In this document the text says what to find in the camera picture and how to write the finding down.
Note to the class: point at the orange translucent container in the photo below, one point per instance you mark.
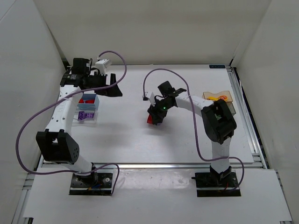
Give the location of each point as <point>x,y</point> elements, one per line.
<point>216,95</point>

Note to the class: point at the clear plastic container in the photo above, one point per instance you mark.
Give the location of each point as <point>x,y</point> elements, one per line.
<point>85,117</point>

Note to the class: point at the red half-round lego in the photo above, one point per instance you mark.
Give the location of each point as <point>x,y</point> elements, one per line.
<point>149,120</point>

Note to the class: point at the grey translucent container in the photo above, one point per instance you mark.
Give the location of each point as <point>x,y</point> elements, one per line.
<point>231,108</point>

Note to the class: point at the blue plastic container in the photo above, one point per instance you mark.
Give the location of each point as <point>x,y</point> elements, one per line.
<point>88,96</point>

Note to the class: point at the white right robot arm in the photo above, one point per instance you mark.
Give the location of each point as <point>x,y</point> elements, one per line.
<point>218,121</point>

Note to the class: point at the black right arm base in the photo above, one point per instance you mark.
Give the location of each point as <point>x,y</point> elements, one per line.
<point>207,186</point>

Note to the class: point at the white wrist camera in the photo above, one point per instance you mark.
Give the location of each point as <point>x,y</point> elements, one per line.
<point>149,96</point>
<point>102,65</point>

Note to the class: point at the yellow black striped lego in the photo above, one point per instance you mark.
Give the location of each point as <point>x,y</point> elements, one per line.
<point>212,98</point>

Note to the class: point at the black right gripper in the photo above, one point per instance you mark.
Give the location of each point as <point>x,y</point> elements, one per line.
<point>155,113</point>

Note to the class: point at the blue label sticker right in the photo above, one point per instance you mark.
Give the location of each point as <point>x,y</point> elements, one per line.
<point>217,66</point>

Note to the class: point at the red green rounded lego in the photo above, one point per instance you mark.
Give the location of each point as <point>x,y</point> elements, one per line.
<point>91,101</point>

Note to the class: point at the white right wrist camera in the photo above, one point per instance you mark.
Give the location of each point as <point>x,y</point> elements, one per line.
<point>149,96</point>

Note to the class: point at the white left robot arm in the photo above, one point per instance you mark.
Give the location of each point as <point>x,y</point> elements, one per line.
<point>55,142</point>

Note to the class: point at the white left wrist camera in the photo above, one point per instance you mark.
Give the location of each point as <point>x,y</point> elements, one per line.
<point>102,65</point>

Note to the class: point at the yellow orange printed lego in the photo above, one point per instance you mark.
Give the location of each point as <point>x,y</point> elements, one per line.
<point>223,97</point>

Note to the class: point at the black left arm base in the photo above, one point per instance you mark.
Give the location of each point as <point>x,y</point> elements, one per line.
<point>95,184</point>

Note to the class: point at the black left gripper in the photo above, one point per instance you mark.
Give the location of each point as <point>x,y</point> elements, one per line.
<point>106,82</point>

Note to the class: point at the purple lego in container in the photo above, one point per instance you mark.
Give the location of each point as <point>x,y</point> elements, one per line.
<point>90,115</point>

